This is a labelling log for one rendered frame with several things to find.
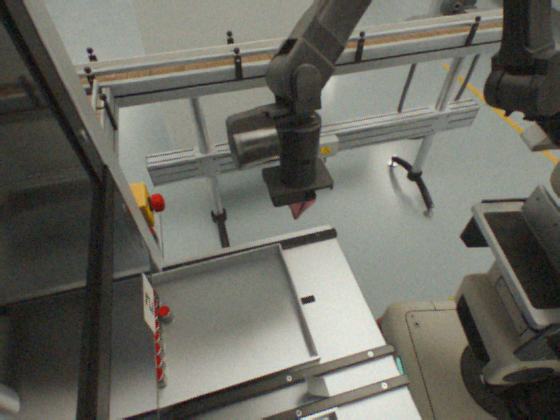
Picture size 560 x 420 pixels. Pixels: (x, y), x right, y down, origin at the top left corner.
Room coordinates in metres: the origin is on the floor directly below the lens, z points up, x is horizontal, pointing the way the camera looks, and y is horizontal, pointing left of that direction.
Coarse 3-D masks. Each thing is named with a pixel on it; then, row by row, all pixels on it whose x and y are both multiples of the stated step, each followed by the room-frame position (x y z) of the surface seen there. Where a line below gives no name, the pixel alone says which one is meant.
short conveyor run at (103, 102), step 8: (96, 80) 1.06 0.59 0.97; (96, 88) 1.02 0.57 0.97; (104, 88) 1.08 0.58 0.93; (88, 96) 1.03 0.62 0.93; (96, 96) 0.98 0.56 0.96; (104, 96) 0.93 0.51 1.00; (112, 96) 1.07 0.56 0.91; (96, 104) 0.94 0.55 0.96; (104, 104) 0.92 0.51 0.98; (112, 104) 1.03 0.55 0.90; (96, 112) 0.91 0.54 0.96; (104, 112) 0.94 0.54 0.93; (112, 112) 0.94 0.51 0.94; (104, 120) 0.90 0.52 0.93; (112, 120) 0.92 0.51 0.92; (104, 128) 0.86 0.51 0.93; (112, 128) 0.91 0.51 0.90; (112, 136) 0.87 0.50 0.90; (112, 144) 0.84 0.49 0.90
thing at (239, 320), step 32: (256, 256) 0.45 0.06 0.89; (160, 288) 0.38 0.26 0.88; (192, 288) 0.38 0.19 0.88; (224, 288) 0.37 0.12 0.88; (256, 288) 0.37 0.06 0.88; (288, 288) 0.37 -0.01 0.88; (192, 320) 0.30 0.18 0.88; (224, 320) 0.30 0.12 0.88; (256, 320) 0.30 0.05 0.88; (288, 320) 0.30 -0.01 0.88; (192, 352) 0.24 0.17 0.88; (224, 352) 0.24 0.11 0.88; (256, 352) 0.24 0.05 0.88; (288, 352) 0.24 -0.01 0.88; (192, 384) 0.18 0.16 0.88; (224, 384) 0.18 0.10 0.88
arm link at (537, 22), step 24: (504, 0) 0.60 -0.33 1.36; (528, 0) 0.57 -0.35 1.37; (504, 24) 0.59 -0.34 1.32; (528, 24) 0.56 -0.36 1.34; (504, 48) 0.58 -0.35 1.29; (528, 48) 0.55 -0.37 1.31; (552, 48) 0.56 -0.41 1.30; (504, 72) 0.58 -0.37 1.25; (552, 72) 0.52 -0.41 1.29; (528, 96) 0.51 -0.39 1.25; (552, 96) 0.51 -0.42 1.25
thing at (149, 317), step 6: (144, 276) 0.31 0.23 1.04; (144, 282) 0.30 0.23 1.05; (144, 288) 0.29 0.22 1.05; (150, 288) 0.31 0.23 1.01; (144, 294) 0.27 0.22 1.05; (150, 294) 0.29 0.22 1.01; (144, 300) 0.26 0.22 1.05; (150, 300) 0.28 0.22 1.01; (144, 306) 0.25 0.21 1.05; (150, 306) 0.27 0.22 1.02; (150, 312) 0.26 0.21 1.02; (150, 318) 0.25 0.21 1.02; (150, 324) 0.24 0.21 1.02
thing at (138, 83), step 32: (384, 32) 1.40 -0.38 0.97; (416, 32) 1.44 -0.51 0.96; (448, 32) 1.50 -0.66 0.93; (480, 32) 1.49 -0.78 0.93; (96, 64) 1.18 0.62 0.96; (128, 64) 1.23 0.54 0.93; (160, 64) 1.17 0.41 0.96; (192, 64) 1.24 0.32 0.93; (224, 64) 1.24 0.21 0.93; (256, 64) 1.24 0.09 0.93; (352, 64) 1.34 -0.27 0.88; (384, 64) 1.38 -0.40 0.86; (128, 96) 1.11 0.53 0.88; (160, 96) 1.14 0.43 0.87; (192, 96) 1.17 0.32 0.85
